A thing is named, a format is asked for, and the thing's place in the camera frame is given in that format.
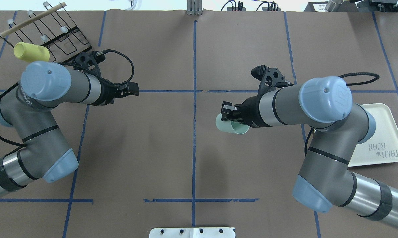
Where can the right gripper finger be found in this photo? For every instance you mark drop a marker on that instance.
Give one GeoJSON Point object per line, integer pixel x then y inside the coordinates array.
{"type": "Point", "coordinates": [229, 112]}

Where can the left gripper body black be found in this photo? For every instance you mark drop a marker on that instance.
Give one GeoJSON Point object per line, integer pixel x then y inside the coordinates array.
{"type": "Point", "coordinates": [107, 93]}

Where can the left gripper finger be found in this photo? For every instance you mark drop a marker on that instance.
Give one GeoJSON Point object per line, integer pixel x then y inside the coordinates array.
{"type": "Point", "coordinates": [128, 89]}

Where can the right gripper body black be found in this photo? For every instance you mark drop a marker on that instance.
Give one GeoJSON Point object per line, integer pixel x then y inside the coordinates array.
{"type": "Point", "coordinates": [250, 110]}

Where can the light green cup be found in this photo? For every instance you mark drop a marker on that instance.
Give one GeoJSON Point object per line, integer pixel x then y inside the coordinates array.
{"type": "Point", "coordinates": [230, 126]}

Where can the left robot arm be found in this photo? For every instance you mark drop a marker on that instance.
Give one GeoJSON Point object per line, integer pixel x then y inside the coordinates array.
{"type": "Point", "coordinates": [45, 153]}

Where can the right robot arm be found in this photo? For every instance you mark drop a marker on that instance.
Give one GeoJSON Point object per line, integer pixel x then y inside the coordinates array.
{"type": "Point", "coordinates": [326, 105]}

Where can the yellow cup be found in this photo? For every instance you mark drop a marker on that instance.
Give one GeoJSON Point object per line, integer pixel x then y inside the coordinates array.
{"type": "Point", "coordinates": [30, 53]}

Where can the silver metal cup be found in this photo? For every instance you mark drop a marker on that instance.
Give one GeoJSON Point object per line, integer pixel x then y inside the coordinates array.
{"type": "Point", "coordinates": [333, 5]}

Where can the cream bear tray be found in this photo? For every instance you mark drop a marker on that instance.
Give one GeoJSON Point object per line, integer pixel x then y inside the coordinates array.
{"type": "Point", "coordinates": [382, 147]}

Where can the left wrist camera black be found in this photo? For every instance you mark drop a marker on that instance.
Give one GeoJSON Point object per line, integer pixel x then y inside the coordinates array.
{"type": "Point", "coordinates": [88, 62]}

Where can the black wire cup rack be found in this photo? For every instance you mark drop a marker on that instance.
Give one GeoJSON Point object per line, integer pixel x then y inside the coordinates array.
{"type": "Point", "coordinates": [52, 28]}

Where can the aluminium frame post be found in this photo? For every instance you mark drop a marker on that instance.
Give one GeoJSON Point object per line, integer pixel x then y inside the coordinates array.
{"type": "Point", "coordinates": [194, 7]}

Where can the white camera stand pillar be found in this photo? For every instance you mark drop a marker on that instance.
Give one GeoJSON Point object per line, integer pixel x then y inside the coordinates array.
{"type": "Point", "coordinates": [193, 232]}

